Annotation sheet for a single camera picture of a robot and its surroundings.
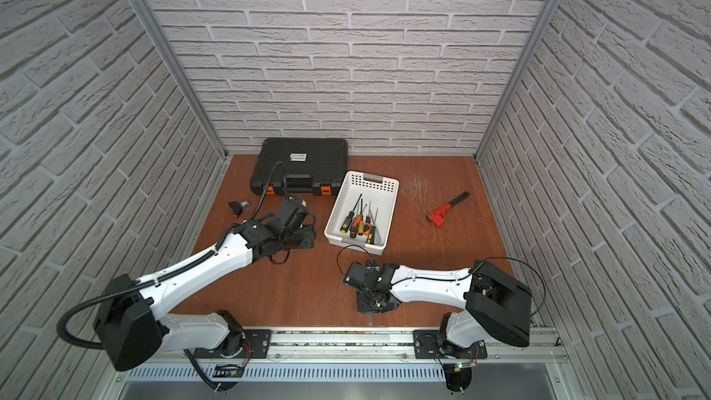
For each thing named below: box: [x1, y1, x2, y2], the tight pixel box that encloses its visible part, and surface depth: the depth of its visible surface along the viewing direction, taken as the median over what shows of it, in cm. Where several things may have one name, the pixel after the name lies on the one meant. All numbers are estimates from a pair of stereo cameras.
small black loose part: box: [227, 199, 250, 218], surface depth 102 cm
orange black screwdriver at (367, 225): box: [363, 200, 372, 237], surface depth 97 cm
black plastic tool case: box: [249, 137, 350, 197], surface depth 110 cm
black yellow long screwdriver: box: [339, 193, 363, 235], surface depth 98 cm
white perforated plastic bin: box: [324, 170, 400, 256], surface depth 102 cm
